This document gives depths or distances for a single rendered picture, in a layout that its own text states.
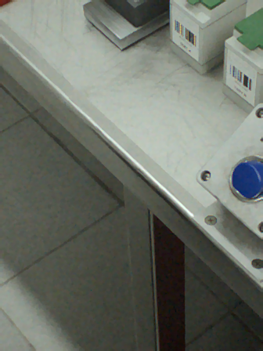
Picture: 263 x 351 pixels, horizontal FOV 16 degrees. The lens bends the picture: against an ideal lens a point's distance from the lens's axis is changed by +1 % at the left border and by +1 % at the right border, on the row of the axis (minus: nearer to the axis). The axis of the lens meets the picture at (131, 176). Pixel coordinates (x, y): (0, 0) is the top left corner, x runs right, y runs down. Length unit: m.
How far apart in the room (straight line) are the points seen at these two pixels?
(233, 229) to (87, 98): 0.17
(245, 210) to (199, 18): 0.18
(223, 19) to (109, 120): 0.12
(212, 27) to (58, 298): 1.00
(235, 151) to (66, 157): 1.25
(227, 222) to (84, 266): 1.05
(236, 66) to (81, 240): 1.06
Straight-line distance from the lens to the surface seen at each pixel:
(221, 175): 0.65
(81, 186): 1.83
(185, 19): 0.76
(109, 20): 0.81
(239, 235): 0.68
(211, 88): 0.78
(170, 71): 0.79
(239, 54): 0.73
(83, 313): 1.67
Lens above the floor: 1.43
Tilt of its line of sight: 51 degrees down
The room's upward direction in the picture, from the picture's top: 4 degrees counter-clockwise
